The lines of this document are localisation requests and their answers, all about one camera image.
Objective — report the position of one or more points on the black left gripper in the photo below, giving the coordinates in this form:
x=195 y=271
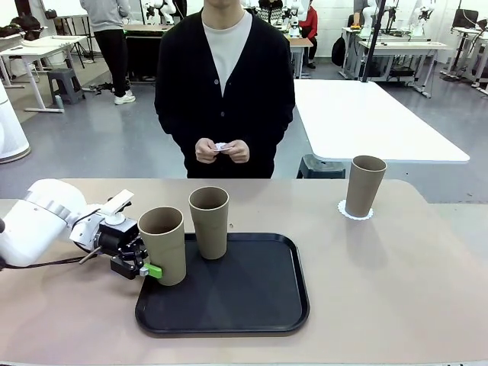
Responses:
x=114 y=236

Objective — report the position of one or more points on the tall tan cup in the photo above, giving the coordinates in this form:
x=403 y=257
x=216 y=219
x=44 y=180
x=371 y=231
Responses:
x=164 y=248
x=209 y=236
x=364 y=187

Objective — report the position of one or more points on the white scalloped paper coaster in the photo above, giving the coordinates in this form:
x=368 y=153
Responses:
x=356 y=216
x=220 y=146

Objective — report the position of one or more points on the person's right forearm black sleeve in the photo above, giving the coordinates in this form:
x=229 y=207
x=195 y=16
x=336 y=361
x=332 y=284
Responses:
x=171 y=126

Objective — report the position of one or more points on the person's left forearm black sleeve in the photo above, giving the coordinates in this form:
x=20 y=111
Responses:
x=274 y=126

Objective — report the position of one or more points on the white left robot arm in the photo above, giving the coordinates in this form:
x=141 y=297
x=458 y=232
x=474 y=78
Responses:
x=34 y=228

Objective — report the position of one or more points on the person's right hand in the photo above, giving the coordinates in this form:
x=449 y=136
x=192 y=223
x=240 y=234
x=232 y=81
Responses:
x=206 y=152

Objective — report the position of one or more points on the person's left hand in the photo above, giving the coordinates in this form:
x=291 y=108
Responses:
x=239 y=152

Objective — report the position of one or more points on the black plastic tray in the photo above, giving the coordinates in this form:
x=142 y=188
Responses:
x=236 y=297

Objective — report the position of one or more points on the small grey bottle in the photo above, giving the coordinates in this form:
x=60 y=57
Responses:
x=58 y=102

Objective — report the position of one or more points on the white cylindrical appliance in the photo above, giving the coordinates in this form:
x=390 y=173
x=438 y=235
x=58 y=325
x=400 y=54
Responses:
x=11 y=133

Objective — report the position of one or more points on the grey plastic stool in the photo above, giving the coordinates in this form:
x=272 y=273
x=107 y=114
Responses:
x=63 y=82

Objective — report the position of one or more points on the black stool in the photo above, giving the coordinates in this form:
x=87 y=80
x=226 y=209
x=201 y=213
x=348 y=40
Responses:
x=318 y=165

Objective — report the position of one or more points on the person in grey hoodie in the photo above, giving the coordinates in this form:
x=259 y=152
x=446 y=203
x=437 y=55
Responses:
x=114 y=49

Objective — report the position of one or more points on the person in black cardigan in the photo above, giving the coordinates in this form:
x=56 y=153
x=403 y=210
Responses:
x=251 y=76

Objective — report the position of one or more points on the white desk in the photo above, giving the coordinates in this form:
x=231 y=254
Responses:
x=11 y=52

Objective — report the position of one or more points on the dark bag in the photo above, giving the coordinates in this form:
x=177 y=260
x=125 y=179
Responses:
x=24 y=24

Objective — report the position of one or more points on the large white table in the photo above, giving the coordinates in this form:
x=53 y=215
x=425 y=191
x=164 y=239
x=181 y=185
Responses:
x=362 y=122

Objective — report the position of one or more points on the wooden top desk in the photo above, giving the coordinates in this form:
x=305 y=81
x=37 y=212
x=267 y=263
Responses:
x=299 y=41

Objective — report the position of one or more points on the black backpack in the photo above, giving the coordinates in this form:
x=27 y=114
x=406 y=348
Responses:
x=338 y=51

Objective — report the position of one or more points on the person in red top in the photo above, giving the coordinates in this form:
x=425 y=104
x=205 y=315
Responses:
x=310 y=21

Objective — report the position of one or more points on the black pole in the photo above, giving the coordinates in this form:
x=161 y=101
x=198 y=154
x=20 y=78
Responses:
x=375 y=38

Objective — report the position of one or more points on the white workbench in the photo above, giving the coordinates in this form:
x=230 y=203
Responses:
x=404 y=45

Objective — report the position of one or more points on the black monitor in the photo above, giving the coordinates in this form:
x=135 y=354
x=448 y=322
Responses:
x=465 y=17

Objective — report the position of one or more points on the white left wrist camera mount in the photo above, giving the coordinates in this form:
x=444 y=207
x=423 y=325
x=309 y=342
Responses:
x=118 y=204

